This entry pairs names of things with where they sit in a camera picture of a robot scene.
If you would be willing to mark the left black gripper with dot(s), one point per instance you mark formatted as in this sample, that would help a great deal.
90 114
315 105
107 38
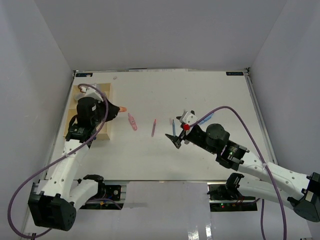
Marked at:
113 111

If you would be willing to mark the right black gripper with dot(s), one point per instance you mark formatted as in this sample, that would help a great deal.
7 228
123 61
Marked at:
177 140

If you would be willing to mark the orange highlighter pen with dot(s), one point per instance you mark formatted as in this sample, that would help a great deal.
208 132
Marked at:
122 109

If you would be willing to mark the blue highlighter pen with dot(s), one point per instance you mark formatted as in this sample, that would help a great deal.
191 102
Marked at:
206 119

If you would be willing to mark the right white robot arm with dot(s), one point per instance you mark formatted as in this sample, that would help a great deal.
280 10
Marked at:
252 177

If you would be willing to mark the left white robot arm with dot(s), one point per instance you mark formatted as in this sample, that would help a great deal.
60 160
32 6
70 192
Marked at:
56 204

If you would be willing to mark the blue marker pen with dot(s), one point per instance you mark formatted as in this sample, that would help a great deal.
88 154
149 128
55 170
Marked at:
173 128

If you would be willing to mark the pink highlighter pen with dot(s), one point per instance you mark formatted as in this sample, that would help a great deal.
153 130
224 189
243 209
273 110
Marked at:
132 122

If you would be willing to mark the purple marker red tip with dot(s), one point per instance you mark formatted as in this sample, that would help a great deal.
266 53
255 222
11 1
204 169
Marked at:
153 128

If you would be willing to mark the left corner label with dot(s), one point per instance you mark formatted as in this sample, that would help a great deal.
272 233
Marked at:
83 74

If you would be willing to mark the corner label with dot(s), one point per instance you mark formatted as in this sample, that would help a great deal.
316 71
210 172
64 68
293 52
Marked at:
234 73
83 74

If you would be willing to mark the right corner label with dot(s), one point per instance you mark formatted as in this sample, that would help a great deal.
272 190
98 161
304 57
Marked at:
234 73

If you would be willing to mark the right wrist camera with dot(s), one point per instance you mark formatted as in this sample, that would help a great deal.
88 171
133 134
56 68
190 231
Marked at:
188 119

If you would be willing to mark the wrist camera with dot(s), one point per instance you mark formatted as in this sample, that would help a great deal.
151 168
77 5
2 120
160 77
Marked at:
88 91
188 119

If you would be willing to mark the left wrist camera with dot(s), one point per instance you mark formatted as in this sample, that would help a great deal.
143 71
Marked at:
88 91

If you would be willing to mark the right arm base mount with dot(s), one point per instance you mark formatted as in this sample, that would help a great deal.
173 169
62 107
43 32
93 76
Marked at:
225 197

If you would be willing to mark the aluminium frame rail right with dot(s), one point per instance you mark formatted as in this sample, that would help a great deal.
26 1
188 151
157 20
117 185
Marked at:
266 138

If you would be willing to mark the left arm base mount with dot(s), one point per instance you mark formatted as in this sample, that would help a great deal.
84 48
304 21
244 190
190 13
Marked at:
108 196

